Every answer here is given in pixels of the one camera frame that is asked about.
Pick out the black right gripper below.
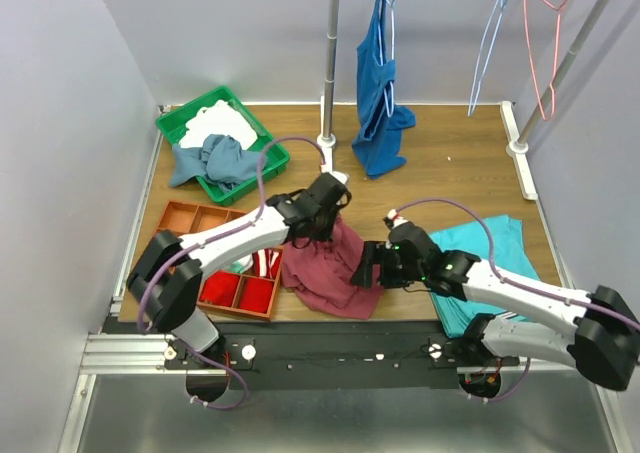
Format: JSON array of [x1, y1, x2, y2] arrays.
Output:
[[348, 238, 426, 287]]

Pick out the maroon tank top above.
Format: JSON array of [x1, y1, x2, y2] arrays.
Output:
[[281, 219, 384, 320]]

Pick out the light blue wire hanger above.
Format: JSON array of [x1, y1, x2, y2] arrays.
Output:
[[467, 0, 509, 117]]

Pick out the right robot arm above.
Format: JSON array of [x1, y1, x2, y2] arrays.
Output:
[[350, 216, 639, 391]]

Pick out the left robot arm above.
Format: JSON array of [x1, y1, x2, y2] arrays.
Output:
[[127, 172, 351, 368]]

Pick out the blue tank top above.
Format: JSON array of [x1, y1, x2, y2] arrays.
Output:
[[351, 0, 416, 179]]

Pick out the red white striped socks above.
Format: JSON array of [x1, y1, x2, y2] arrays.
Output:
[[252, 248, 282, 279]]

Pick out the left white rack foot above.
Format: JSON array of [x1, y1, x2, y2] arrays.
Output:
[[317, 94, 336, 173]]

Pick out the white rack foot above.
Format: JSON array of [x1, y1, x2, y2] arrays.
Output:
[[500, 101, 538, 201], [317, 94, 336, 173]]

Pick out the mint green white socks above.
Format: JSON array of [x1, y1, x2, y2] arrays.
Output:
[[226, 255, 253, 274]]

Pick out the red cloth in tray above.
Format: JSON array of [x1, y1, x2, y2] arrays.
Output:
[[199, 271, 241, 307], [238, 277, 274, 314]]

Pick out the wooden compartment tray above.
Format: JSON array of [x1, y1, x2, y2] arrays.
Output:
[[138, 204, 290, 323]]

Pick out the grey blue cloth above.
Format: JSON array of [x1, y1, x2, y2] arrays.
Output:
[[169, 135, 261, 192]]

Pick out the white cloth in bin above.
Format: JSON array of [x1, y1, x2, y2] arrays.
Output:
[[178, 100, 258, 150]]

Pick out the turquoise folded shorts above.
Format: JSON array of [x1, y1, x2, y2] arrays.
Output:
[[430, 215, 539, 338]]

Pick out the green plastic bin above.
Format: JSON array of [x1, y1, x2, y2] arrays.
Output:
[[156, 86, 273, 206]]

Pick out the right white rack foot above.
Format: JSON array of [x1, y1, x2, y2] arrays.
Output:
[[500, 101, 538, 201]]

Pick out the left grey rack pole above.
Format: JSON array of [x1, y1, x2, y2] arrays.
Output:
[[317, 0, 340, 148]]

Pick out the grey rack pole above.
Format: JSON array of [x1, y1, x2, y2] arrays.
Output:
[[519, 0, 611, 145], [317, 0, 340, 148]]

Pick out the right grey rack pole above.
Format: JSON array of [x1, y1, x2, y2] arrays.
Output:
[[519, 0, 611, 145]]

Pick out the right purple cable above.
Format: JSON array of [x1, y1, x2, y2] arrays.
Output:
[[394, 197, 606, 409]]

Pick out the purple cable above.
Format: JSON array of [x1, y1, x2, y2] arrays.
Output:
[[394, 197, 606, 409], [137, 136, 331, 410]]

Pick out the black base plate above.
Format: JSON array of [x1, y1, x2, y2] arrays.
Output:
[[102, 317, 521, 392]]

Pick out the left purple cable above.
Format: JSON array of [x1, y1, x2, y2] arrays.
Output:
[[137, 136, 331, 410]]

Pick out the aluminium frame rail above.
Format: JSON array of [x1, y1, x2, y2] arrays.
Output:
[[80, 334, 167, 375]]

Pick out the pink wire hanger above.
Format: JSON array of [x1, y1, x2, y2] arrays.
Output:
[[522, 0, 573, 122]]

